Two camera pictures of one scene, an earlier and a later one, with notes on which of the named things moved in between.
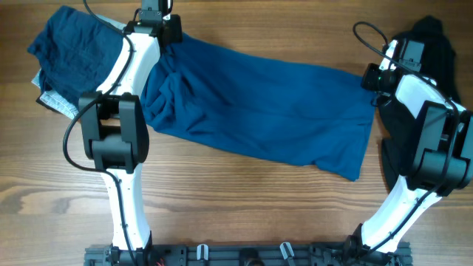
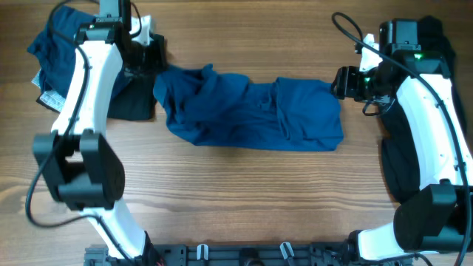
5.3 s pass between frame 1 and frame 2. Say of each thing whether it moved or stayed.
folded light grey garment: stayed
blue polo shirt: moved
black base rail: stayed
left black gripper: moved
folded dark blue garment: stayed
